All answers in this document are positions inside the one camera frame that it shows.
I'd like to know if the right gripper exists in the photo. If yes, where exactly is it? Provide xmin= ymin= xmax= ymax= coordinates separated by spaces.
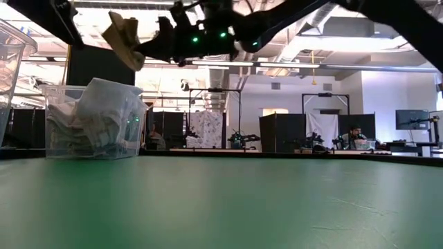
xmin=134 ymin=0 xmax=243 ymax=67

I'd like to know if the black partition panel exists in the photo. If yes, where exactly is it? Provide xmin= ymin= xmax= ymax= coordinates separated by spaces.
xmin=66 ymin=44 xmax=136 ymax=87

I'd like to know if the ceiling tube light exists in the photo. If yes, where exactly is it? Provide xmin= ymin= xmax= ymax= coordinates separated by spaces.
xmin=192 ymin=60 xmax=255 ymax=67
xmin=259 ymin=62 xmax=321 ymax=69

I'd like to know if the black room divider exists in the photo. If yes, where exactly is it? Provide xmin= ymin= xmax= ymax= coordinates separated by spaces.
xmin=6 ymin=108 xmax=48 ymax=149
xmin=145 ymin=102 xmax=188 ymax=149
xmin=258 ymin=113 xmax=307 ymax=154
xmin=338 ymin=113 xmax=377 ymax=139

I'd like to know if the person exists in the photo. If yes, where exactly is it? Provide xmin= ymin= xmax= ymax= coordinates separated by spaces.
xmin=341 ymin=124 xmax=368 ymax=150
xmin=147 ymin=122 xmax=167 ymax=151

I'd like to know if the patterned white cloth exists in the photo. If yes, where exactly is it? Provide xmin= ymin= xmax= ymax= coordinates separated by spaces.
xmin=186 ymin=110 xmax=224 ymax=149

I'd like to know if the clear plastic bin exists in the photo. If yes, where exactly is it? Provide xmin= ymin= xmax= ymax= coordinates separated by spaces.
xmin=0 ymin=19 xmax=39 ymax=148
xmin=40 ymin=84 xmax=149 ymax=160

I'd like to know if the wooden background table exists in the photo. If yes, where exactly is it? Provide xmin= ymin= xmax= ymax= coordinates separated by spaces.
xmin=293 ymin=148 xmax=392 ymax=156
xmin=169 ymin=147 xmax=260 ymax=154

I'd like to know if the green table mat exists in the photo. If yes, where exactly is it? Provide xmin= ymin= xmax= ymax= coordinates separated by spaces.
xmin=0 ymin=154 xmax=443 ymax=249

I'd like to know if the plain white cloth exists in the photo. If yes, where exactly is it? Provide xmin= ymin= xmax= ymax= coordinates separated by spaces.
xmin=305 ymin=112 xmax=339 ymax=149

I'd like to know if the grey ceiling pipe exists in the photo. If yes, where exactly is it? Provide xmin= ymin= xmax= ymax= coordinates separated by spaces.
xmin=320 ymin=64 xmax=440 ymax=74

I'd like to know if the dark computer monitor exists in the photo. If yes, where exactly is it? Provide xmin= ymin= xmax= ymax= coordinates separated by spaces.
xmin=395 ymin=109 xmax=431 ymax=131

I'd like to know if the silver spiral ventilation duct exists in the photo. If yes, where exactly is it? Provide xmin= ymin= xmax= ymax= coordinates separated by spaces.
xmin=275 ymin=6 xmax=347 ymax=66
xmin=204 ymin=51 xmax=232 ymax=115

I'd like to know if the black rig frame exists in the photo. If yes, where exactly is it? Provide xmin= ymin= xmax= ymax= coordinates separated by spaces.
xmin=301 ymin=92 xmax=351 ymax=116
xmin=188 ymin=87 xmax=242 ymax=149

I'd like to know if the yellow cable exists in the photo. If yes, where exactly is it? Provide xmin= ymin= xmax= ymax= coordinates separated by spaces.
xmin=62 ymin=44 xmax=72 ymax=86

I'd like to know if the yellow hanging cord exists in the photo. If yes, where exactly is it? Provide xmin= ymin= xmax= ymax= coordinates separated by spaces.
xmin=310 ymin=50 xmax=318 ymax=86

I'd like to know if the black table border frame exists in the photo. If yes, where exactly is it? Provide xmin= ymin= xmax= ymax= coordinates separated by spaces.
xmin=0 ymin=147 xmax=443 ymax=169

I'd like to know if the grey rectangular duct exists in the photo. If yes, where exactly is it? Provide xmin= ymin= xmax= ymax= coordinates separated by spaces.
xmin=323 ymin=15 xmax=397 ymax=39

